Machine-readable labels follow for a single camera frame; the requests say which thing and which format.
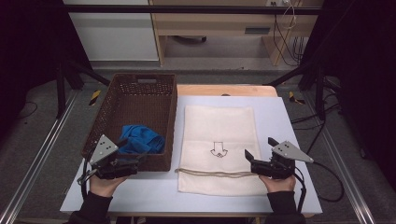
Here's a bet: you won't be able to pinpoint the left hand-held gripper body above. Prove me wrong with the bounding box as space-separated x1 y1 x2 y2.
77 133 140 185

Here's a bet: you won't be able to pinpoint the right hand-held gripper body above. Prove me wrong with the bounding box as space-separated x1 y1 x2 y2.
250 140 315 180

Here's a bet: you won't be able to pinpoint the blue cloth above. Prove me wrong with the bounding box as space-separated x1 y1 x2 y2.
118 124 166 155

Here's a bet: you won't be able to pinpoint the brown woven basket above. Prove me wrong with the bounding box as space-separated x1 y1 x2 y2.
81 73 178 173

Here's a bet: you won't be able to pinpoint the white drawstring bag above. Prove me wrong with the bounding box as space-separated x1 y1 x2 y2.
175 105 269 197

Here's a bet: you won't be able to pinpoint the person's right hand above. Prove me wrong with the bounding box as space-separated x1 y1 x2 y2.
259 175 297 194

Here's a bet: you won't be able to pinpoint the person's left hand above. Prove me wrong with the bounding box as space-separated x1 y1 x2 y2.
90 176 129 198

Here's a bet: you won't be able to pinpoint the pale grey table board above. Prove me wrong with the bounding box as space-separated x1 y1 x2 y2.
60 94 323 215

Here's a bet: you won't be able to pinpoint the yellow black tape strip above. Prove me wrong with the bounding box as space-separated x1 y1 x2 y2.
89 90 103 106
288 91 306 105

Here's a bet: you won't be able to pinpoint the black metal stand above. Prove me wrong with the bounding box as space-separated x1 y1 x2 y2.
266 61 341 122
55 58 112 119

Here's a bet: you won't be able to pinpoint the black curtain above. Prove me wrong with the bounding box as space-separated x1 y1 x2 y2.
301 0 396 194
0 0 93 138

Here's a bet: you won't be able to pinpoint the white cabinet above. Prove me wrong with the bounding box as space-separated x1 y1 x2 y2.
63 0 160 62

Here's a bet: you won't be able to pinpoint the wooden desk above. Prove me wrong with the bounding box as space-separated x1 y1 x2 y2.
148 0 325 67

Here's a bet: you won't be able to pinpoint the black metal crossbar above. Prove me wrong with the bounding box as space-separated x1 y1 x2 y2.
62 4 323 15

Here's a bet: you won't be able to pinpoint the black floor cables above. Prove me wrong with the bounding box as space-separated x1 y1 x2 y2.
290 92 341 132

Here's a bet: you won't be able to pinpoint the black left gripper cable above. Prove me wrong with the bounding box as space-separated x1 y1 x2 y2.
79 158 94 200

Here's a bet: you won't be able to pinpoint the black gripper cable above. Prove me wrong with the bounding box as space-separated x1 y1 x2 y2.
79 158 94 200
293 161 346 215

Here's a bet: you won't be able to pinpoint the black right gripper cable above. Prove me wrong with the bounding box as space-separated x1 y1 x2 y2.
293 161 346 215

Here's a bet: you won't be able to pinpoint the aluminium floor rail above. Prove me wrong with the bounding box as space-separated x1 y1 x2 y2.
302 92 378 224
0 90 79 224

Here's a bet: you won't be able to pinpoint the thin black floor cable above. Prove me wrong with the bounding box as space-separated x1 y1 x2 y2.
18 101 39 120

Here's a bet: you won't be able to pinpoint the black cables under desk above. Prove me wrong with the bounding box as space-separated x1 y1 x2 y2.
272 14 304 67

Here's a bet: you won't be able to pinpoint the white cable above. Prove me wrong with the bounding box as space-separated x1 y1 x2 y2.
280 0 297 31

